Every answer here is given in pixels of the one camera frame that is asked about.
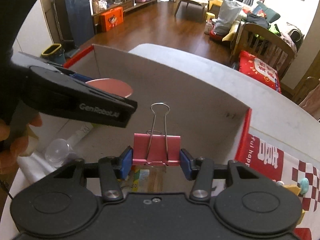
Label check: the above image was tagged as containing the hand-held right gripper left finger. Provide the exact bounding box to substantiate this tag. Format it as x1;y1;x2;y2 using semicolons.
31;146;133;202

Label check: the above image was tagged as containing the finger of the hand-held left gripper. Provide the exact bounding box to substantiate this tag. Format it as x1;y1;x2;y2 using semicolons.
62;69;87;83

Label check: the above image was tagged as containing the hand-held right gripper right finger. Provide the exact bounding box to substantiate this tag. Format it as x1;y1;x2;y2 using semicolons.
180;149;278;202

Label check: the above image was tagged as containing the red binder clip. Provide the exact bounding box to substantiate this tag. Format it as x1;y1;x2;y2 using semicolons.
132;102;182;167

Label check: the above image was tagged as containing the pink plastic scoop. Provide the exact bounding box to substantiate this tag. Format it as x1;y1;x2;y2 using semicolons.
84;78;133;99

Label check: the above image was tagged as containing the red cardboard box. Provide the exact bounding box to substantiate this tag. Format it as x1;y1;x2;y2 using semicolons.
32;44;252;193

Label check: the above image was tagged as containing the small teal toy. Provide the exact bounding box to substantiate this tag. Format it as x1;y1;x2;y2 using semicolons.
300;177;309;195

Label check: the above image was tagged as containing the person's left hand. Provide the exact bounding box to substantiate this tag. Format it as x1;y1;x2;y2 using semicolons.
0;114;43;176

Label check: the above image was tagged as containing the black bin with yellow rim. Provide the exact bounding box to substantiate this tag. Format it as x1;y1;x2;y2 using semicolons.
41;43;66;65

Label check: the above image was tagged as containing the black rack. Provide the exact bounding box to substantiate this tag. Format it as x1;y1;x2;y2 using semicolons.
51;0;75;55

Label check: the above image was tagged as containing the dark blue panel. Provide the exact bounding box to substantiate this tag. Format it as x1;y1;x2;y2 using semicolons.
64;0;95;48

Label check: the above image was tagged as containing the orange gift box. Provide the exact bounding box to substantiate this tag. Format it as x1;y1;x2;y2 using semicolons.
100;7;124;32

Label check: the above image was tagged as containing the red white printed tablecloth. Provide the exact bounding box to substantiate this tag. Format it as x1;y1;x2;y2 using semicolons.
235;132;320;240

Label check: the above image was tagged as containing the red printed cushion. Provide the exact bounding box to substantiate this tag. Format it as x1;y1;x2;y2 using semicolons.
237;50;282;94

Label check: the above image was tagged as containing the pink towel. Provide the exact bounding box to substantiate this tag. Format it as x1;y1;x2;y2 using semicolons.
299;82;320;120

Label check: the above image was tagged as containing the wooden slatted chair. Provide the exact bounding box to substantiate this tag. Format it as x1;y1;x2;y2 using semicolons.
230;22;297;79

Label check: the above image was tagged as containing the grey plastic bag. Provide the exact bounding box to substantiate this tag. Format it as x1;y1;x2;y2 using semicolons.
214;0;243;35

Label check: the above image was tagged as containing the cluttered sofa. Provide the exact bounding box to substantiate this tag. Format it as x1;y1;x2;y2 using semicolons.
235;0;305;55

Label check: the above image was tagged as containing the dark green cushion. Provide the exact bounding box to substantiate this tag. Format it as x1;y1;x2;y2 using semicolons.
256;1;280;24

